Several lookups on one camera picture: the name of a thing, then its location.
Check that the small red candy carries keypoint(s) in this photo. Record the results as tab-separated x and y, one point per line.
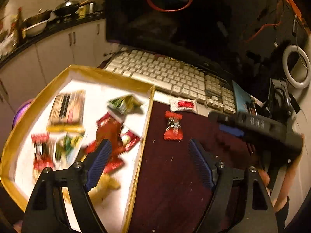
129	139

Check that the white kitchen base cabinets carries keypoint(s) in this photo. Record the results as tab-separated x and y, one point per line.
26	74

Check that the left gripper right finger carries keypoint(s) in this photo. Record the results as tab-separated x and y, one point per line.
204	162

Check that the dark red snack packet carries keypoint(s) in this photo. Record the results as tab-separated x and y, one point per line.
108	128

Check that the dark red table cloth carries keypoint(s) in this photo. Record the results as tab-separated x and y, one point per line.
170	196

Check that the purple electric fan heater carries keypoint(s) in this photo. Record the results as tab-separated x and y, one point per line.
20	112

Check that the green gold snack packet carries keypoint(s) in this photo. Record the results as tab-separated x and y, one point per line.
125	104

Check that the person's right hand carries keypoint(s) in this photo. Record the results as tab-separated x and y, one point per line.
279	202

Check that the light blue booklet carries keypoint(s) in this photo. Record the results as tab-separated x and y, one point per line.
244	102

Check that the white mechanical keyboard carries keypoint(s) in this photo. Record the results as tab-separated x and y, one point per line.
176	78

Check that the striped multi-pack snack bag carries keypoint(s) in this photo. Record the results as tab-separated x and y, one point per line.
67	113

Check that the black computer monitor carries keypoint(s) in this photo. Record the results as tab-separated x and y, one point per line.
240	37

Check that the white red sachet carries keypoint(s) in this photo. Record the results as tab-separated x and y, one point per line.
187	105

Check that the white mixing bowl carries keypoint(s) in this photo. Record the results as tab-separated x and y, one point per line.
36	29

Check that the red black candy packet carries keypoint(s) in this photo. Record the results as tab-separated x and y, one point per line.
173	130

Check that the dark sauce bottle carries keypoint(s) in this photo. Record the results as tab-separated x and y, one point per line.
20	27

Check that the black wok with lid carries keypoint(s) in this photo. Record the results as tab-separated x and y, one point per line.
68	7

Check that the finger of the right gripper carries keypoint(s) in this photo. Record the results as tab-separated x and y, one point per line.
231	130

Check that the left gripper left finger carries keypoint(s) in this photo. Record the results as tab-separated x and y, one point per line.
95	162

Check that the gold cracker snack packet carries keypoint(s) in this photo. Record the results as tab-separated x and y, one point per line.
102	189

